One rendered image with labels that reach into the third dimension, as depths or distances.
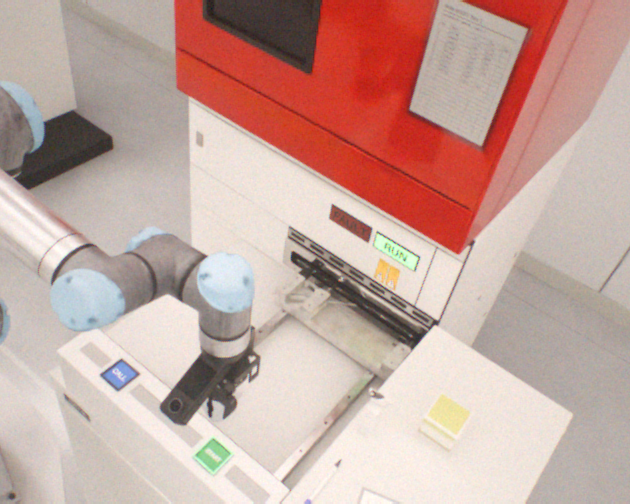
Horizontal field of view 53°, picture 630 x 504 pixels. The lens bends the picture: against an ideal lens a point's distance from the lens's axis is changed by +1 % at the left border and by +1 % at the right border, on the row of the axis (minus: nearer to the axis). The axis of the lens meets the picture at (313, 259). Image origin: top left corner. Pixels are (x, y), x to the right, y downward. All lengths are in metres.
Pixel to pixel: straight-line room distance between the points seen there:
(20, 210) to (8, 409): 0.72
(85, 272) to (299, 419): 0.78
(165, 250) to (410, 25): 0.57
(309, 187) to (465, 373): 0.56
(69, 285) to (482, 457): 0.88
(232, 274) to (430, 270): 0.68
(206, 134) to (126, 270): 0.92
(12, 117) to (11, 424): 0.68
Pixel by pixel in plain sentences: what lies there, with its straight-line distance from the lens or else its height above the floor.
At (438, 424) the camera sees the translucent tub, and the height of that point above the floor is 1.03.
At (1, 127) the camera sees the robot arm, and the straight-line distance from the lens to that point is 1.08.
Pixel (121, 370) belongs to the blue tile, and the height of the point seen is 0.96.
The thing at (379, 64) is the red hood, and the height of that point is 1.53.
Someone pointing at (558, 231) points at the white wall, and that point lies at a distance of 3.06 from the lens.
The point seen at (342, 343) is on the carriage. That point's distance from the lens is 1.51.
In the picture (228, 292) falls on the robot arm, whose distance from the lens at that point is 0.82.
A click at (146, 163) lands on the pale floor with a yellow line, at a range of 3.41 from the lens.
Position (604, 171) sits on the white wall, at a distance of 2.86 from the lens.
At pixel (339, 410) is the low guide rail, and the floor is 0.85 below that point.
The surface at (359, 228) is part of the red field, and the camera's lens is 1.46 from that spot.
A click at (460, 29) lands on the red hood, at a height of 1.65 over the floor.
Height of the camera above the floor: 2.07
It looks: 45 degrees down
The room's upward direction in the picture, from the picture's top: 11 degrees clockwise
